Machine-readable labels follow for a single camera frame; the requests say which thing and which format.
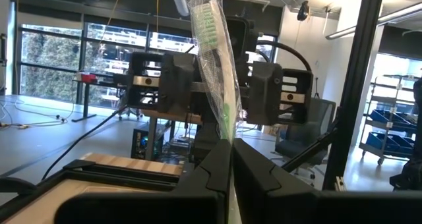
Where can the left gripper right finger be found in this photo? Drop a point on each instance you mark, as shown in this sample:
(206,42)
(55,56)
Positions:
(280,204)

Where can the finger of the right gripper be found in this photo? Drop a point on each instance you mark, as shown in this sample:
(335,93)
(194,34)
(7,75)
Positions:
(176,85)
(265,92)

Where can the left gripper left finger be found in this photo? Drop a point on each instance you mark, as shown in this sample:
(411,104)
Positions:
(198,201)

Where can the green toothbrush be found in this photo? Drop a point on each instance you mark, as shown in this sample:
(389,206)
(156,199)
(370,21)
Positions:
(216,69)

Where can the wooden desk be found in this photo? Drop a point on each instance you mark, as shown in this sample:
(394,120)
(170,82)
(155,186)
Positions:
(171,116)

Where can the red box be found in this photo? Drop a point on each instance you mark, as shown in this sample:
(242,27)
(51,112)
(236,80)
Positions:
(88,77)

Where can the grey office chair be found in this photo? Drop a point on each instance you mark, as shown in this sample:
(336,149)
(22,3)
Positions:
(306,131)

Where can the black computer tower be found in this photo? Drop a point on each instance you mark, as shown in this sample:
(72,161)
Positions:
(145,141)

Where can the black desk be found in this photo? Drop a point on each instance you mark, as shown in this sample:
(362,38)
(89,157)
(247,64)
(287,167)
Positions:
(86,99)

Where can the black ceiling device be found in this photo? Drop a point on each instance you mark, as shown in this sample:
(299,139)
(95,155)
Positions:
(303,11)

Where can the metal shelf cart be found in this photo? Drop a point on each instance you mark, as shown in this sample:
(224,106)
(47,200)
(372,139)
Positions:
(372,150)

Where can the long ceiling light tube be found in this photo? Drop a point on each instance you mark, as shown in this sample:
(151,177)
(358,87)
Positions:
(362,24)

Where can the blue storage bin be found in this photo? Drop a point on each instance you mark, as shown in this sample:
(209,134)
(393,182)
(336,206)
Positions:
(389,141)
(392,117)

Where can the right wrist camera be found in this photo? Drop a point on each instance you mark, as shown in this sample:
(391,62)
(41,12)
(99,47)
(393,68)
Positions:
(242,36)

